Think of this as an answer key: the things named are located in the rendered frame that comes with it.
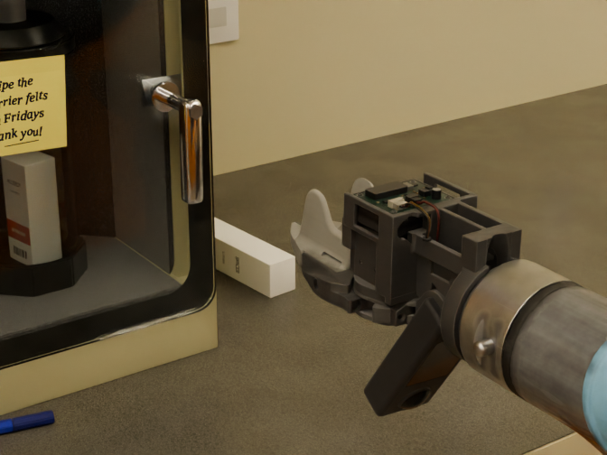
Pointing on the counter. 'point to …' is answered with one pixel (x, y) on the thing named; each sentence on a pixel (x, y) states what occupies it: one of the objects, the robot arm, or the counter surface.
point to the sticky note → (32, 105)
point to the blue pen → (26, 422)
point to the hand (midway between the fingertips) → (311, 238)
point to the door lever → (189, 125)
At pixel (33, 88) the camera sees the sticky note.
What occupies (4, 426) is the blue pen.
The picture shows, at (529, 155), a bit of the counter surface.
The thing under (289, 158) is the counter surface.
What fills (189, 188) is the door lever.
